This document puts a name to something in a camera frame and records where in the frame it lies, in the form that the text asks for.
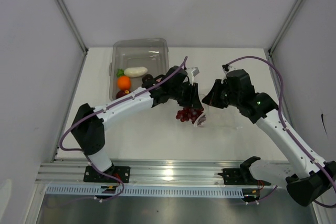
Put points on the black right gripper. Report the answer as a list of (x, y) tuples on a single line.
[(212, 98)]

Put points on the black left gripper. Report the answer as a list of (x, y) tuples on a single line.
[(193, 99)]

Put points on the purple grape bunch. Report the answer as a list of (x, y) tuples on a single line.
[(195, 116)]

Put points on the clear zip top bag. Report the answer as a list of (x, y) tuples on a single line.
[(215, 118)]

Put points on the white radish with leaves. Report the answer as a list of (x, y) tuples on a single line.
[(132, 72)]

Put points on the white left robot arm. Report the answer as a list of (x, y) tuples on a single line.
[(91, 123)]

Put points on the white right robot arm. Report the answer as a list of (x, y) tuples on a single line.
[(311, 175)]

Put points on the grey plastic food bin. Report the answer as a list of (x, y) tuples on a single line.
[(150, 53)]

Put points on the dark mangosteen fruit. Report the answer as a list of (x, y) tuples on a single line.
[(147, 78)]

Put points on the orange fruit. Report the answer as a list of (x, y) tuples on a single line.
[(124, 83)]

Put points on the dark red apple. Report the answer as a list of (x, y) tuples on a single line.
[(122, 93)]

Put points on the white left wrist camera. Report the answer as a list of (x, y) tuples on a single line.
[(191, 74)]

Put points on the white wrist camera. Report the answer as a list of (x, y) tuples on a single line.
[(226, 69), (191, 74)]

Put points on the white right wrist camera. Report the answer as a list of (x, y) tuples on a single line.
[(226, 69)]

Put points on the right aluminium frame post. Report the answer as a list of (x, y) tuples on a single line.
[(285, 26)]

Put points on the aluminium frame post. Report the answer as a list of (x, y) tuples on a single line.
[(285, 26), (71, 24)]

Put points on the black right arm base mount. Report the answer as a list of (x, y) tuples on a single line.
[(242, 175)]

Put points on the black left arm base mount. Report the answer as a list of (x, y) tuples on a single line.
[(120, 172)]

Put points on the white slotted cable duct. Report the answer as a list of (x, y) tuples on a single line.
[(150, 191)]

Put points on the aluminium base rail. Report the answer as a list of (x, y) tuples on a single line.
[(142, 172)]

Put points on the left aluminium frame post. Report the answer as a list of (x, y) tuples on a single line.
[(71, 24)]

